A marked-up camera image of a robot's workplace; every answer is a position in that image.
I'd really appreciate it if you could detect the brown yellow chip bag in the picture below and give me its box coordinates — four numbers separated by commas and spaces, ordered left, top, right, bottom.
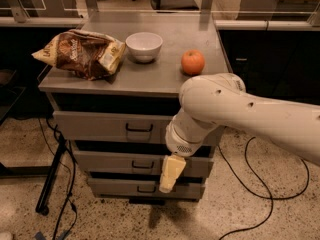
32, 29, 126, 80

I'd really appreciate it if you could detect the grey metal drawer cabinet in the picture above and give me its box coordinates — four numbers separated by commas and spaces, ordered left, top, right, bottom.
38, 11, 234, 206

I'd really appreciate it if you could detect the black floor cable right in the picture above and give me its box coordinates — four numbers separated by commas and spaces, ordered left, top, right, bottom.
217, 136, 311, 240

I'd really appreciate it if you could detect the grey bottom drawer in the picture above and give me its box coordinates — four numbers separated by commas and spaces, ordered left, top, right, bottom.
87, 172, 205, 200

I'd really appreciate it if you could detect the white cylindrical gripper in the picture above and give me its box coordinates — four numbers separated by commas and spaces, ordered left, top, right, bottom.
159, 109, 218, 193

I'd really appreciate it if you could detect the orange fruit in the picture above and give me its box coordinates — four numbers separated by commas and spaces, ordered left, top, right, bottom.
181, 49, 205, 75

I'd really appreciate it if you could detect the grey top drawer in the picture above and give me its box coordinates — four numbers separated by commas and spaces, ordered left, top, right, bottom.
53, 111, 172, 144

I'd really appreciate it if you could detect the black floor cable left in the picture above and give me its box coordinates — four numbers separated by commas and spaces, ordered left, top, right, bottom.
37, 117, 78, 240

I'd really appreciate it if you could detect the black stand leg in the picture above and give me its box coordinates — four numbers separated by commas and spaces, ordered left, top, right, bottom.
35, 135, 65, 216

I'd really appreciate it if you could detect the white rail pipe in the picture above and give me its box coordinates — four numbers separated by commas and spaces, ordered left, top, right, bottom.
215, 20, 320, 31

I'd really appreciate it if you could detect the black floor cable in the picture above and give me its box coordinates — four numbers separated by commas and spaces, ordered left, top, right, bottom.
217, 136, 311, 240
37, 117, 78, 240

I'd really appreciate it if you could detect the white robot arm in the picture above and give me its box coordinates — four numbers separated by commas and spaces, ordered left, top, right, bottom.
159, 73, 320, 193

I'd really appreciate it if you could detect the white ceramic bowl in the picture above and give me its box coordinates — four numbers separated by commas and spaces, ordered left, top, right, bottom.
126, 32, 163, 63

